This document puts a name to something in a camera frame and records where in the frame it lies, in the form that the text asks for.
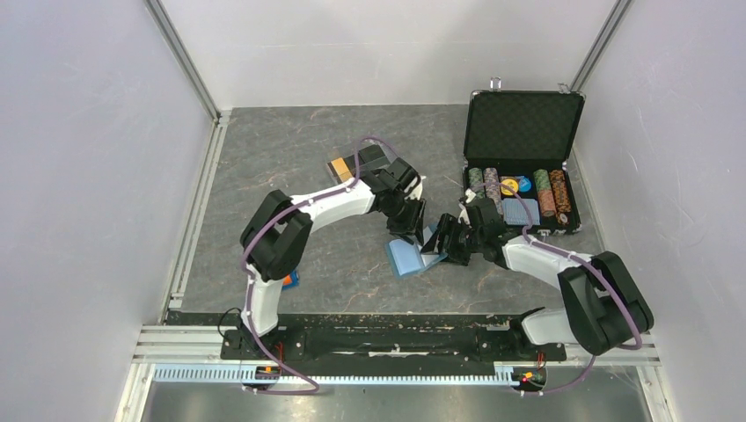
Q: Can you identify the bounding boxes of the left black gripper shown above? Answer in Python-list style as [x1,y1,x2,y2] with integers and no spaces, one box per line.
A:
[384,193,427,247]

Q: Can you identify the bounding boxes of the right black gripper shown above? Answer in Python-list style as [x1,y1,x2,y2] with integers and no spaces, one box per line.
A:
[421,213,484,266]

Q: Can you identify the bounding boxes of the blue card holder wallet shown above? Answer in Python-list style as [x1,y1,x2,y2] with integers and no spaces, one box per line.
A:
[385,238,448,279]

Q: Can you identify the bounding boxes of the clear acrylic card tray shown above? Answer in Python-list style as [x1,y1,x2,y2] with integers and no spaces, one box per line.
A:
[325,137,399,185]

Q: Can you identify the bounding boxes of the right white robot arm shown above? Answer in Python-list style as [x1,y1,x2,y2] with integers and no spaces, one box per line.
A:
[422,199,655,359]

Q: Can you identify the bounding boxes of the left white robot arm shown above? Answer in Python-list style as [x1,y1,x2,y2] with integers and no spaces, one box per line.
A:
[239,158,426,359]

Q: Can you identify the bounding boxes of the gold card stack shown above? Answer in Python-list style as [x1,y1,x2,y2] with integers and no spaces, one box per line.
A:
[326,157,355,184]

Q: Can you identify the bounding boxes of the black poker chip case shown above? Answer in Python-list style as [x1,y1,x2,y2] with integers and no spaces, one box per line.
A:
[462,89,586,236]

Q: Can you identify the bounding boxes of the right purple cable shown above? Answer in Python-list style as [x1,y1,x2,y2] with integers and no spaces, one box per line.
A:
[478,178,645,398]

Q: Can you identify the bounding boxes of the purple cable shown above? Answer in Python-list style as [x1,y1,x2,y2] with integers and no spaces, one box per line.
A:
[478,178,645,398]
[239,135,403,396]

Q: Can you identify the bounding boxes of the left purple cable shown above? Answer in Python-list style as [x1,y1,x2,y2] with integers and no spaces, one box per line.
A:
[239,135,403,396]

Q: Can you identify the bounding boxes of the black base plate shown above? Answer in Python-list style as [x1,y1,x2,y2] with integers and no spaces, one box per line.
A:
[217,314,567,377]

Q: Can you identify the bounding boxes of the white slotted cable duct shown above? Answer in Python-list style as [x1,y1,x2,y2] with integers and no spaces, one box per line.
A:
[152,363,544,387]

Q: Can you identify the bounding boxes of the right aluminium frame post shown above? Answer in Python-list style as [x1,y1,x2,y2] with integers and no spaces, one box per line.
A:
[569,0,633,91]

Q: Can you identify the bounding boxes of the aluminium frame post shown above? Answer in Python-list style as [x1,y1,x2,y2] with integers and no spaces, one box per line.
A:
[569,0,633,91]
[143,0,222,121]

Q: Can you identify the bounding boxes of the left aluminium frame post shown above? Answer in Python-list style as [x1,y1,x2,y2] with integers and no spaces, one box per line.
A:
[143,0,222,121]

